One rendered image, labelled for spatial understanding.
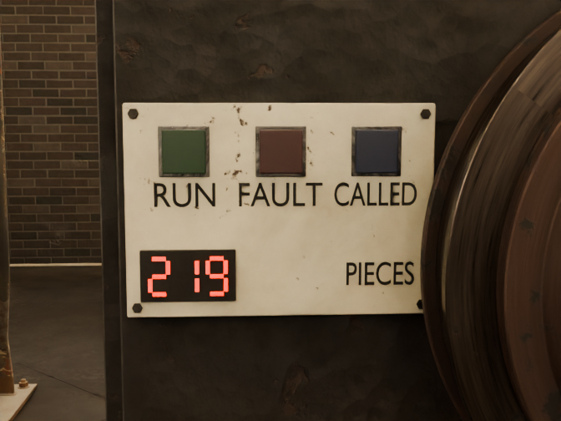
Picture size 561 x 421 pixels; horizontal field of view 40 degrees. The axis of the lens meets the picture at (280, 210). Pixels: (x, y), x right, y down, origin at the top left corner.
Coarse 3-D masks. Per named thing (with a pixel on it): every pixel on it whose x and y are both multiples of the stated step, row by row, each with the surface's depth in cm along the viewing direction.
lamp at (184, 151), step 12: (168, 132) 63; (180, 132) 63; (192, 132) 63; (204, 132) 63; (168, 144) 63; (180, 144) 63; (192, 144) 63; (204, 144) 63; (168, 156) 63; (180, 156) 63; (192, 156) 63; (204, 156) 63; (168, 168) 63; (180, 168) 63; (192, 168) 63; (204, 168) 63
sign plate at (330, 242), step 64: (128, 128) 63; (192, 128) 63; (256, 128) 64; (320, 128) 64; (384, 128) 64; (128, 192) 64; (192, 192) 64; (256, 192) 64; (320, 192) 65; (384, 192) 65; (128, 256) 64; (192, 256) 64; (256, 256) 65; (320, 256) 65; (384, 256) 66
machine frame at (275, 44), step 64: (128, 0) 64; (192, 0) 64; (256, 0) 65; (320, 0) 65; (384, 0) 65; (448, 0) 65; (512, 0) 66; (128, 64) 65; (192, 64) 65; (256, 64) 65; (320, 64) 65; (384, 64) 66; (448, 64) 66; (448, 128) 67; (128, 320) 67; (192, 320) 67; (256, 320) 68; (320, 320) 68; (384, 320) 68; (128, 384) 68; (192, 384) 68; (256, 384) 68; (320, 384) 69; (384, 384) 69
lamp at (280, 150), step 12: (264, 132) 63; (276, 132) 63; (288, 132) 63; (300, 132) 64; (264, 144) 63; (276, 144) 64; (288, 144) 64; (300, 144) 64; (264, 156) 64; (276, 156) 64; (288, 156) 64; (300, 156) 64; (264, 168) 64; (276, 168) 64; (288, 168) 64; (300, 168) 64
